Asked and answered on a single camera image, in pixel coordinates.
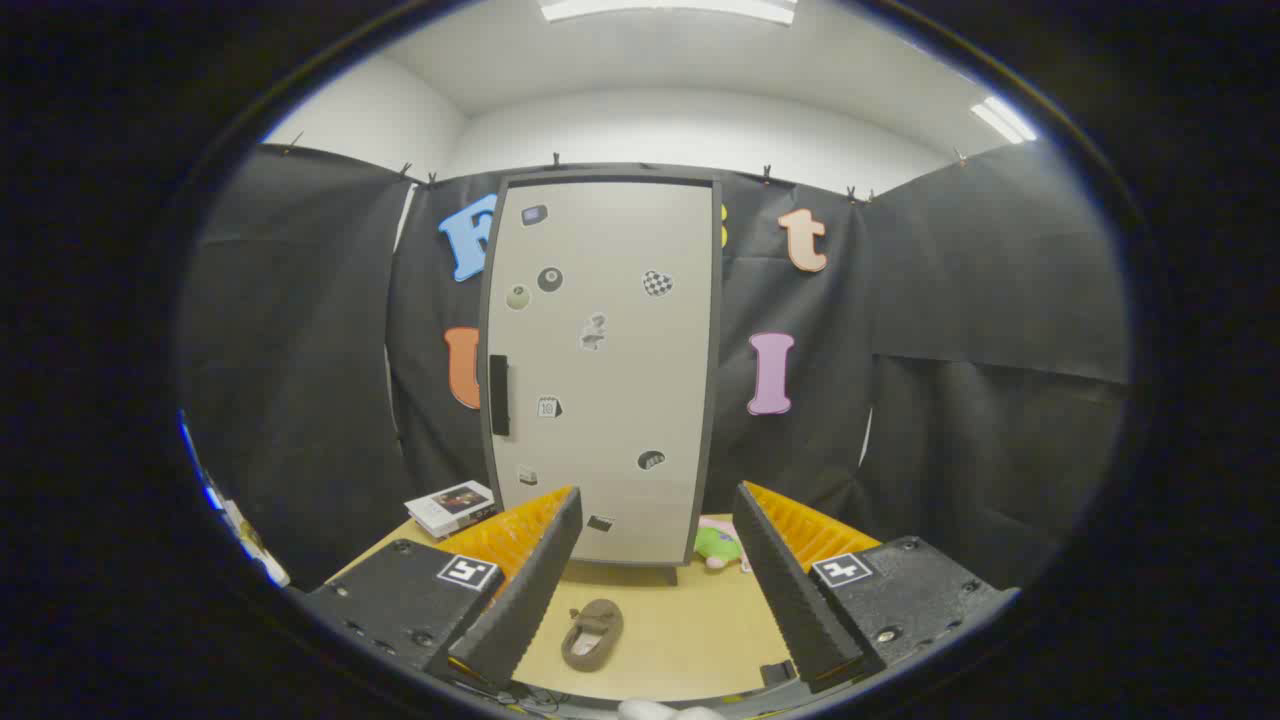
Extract small ceiling light panel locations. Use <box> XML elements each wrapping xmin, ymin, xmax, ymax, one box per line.
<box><xmin>970</xmin><ymin>96</ymin><xmax>1039</xmax><ymax>144</ymax></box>

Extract white blue printed clutter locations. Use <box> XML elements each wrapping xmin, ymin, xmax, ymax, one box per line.
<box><xmin>180</xmin><ymin>410</ymin><xmax>291</xmax><ymax>588</ymax></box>

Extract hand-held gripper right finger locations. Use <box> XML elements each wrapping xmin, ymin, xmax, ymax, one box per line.
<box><xmin>732</xmin><ymin>481</ymin><xmax>1021</xmax><ymax>696</ymax></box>

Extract grey shoe cabinet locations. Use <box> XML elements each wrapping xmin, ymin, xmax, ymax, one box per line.
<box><xmin>478</xmin><ymin>165</ymin><xmax>723</xmax><ymax>586</ymax></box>

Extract black cabinet door handle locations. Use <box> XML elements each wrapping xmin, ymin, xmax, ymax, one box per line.
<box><xmin>489</xmin><ymin>355</ymin><xmax>512</xmax><ymax>438</ymax></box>

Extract brown fuzzy slipper shoe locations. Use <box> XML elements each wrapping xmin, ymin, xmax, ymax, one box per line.
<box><xmin>561</xmin><ymin>598</ymin><xmax>625</xmax><ymax>673</ymax></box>

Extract black backdrop cloth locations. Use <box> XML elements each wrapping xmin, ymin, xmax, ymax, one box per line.
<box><xmin>180</xmin><ymin>142</ymin><xmax>1131</xmax><ymax>591</ymax></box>

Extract white book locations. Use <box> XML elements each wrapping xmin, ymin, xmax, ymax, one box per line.
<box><xmin>404</xmin><ymin>480</ymin><xmax>496</xmax><ymax>539</ymax></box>

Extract beige shoe cabinet door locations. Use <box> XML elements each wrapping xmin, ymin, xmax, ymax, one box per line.
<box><xmin>487</xmin><ymin>180</ymin><xmax>715</xmax><ymax>566</ymax></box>

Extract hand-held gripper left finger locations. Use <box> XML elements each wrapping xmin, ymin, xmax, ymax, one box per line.
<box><xmin>295</xmin><ymin>485</ymin><xmax>584</xmax><ymax>691</ymax></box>

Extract long ceiling light panel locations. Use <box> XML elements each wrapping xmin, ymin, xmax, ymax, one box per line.
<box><xmin>538</xmin><ymin>0</ymin><xmax>798</xmax><ymax>26</ymax></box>

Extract pink and green plush toy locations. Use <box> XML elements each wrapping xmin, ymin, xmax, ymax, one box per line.
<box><xmin>694</xmin><ymin>517</ymin><xmax>751</xmax><ymax>573</ymax></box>

